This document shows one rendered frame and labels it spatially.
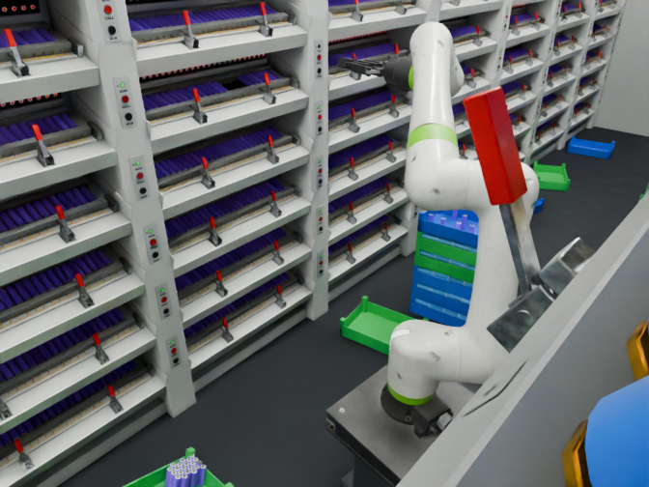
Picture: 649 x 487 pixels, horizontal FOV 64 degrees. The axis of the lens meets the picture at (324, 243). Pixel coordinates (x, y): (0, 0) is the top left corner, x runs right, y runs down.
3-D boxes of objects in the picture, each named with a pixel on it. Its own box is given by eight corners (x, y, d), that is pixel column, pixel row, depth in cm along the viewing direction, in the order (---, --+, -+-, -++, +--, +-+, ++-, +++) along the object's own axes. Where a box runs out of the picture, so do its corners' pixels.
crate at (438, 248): (504, 247, 212) (507, 230, 208) (488, 270, 197) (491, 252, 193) (435, 228, 226) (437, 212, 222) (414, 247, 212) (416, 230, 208)
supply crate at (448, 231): (507, 230, 208) (511, 212, 204) (491, 252, 193) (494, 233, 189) (437, 212, 222) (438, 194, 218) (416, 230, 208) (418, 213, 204)
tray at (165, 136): (306, 107, 178) (313, 82, 172) (149, 155, 139) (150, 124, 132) (267, 78, 185) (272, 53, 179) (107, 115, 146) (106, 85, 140)
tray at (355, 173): (411, 161, 243) (423, 136, 234) (324, 204, 204) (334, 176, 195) (379, 138, 250) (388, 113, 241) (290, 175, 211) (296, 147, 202)
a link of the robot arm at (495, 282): (517, 397, 121) (552, 164, 106) (445, 391, 122) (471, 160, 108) (503, 369, 133) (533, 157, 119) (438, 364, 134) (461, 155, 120)
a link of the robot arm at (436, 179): (459, 222, 118) (469, 193, 107) (402, 218, 119) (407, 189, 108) (456, 157, 126) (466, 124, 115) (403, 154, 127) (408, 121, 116)
